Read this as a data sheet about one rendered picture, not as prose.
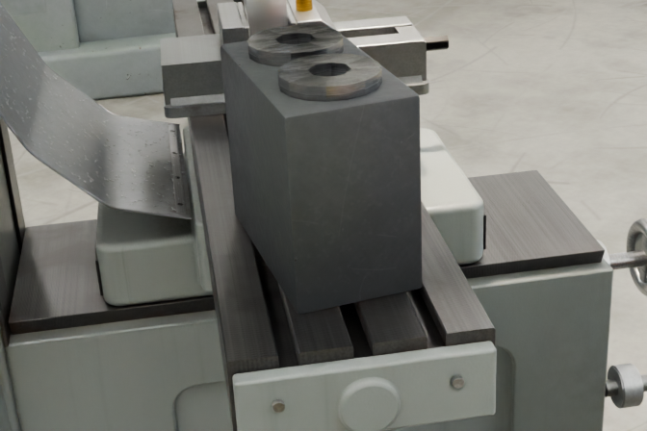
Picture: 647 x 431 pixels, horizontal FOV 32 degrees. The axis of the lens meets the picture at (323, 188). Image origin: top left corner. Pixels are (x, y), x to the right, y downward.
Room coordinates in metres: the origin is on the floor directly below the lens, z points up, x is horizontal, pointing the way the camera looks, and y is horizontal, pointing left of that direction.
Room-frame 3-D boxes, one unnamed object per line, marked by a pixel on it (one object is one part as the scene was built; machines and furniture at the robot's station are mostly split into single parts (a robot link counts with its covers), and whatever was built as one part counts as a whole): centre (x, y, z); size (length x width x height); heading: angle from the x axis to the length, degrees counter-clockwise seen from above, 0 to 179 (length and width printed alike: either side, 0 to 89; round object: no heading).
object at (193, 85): (1.45, 0.03, 1.00); 0.35 x 0.15 x 0.11; 97
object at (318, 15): (1.45, 0.01, 1.03); 0.12 x 0.06 x 0.04; 7
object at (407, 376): (1.39, 0.05, 0.90); 1.24 x 0.23 x 0.08; 8
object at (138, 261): (1.39, 0.06, 0.80); 0.50 x 0.35 x 0.12; 98
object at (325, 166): (0.97, 0.00, 1.04); 0.22 x 0.12 x 0.20; 17
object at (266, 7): (1.44, 0.06, 1.05); 0.06 x 0.05 x 0.06; 7
